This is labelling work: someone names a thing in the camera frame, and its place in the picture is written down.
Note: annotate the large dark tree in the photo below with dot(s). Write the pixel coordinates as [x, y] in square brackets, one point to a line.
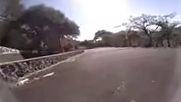
[38, 28]

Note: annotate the grey asphalt road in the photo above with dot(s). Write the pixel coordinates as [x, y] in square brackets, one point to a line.
[108, 75]

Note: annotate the bare branched tree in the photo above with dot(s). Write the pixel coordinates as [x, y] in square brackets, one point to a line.
[167, 26]
[145, 26]

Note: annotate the row of bushes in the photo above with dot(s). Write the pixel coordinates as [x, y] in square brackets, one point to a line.
[117, 39]

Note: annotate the low stone wall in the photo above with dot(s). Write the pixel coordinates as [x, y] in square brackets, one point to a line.
[30, 65]

